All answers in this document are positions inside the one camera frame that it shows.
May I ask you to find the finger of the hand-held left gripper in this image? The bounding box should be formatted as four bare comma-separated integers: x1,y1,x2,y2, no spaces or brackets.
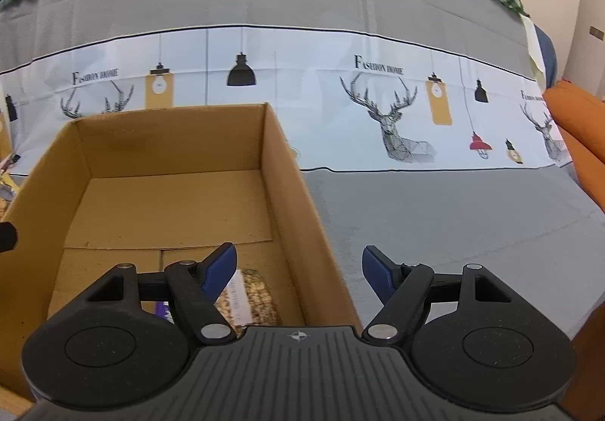
0,223,19,254

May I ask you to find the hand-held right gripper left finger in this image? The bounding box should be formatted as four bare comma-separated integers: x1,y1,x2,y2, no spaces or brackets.
83,242,237,345

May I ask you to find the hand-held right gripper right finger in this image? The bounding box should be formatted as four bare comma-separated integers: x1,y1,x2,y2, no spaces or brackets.
361,245,519,344

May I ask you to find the brown granola snack packet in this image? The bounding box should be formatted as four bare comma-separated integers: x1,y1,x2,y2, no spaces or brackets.
213,267,283,337

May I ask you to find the yellow snack packet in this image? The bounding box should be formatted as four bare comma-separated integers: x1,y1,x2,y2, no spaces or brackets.
0,152,22,215

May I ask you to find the brown cardboard box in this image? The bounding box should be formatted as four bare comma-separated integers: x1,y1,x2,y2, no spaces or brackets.
0,102,364,396

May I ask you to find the grey fabric storage bin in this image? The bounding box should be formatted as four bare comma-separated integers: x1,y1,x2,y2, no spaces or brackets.
0,0,596,342

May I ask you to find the orange cushion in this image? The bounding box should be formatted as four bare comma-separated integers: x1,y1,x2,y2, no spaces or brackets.
541,80,605,215

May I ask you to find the blue fabric cushion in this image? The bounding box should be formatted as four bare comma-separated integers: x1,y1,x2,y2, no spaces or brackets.
533,23,561,90

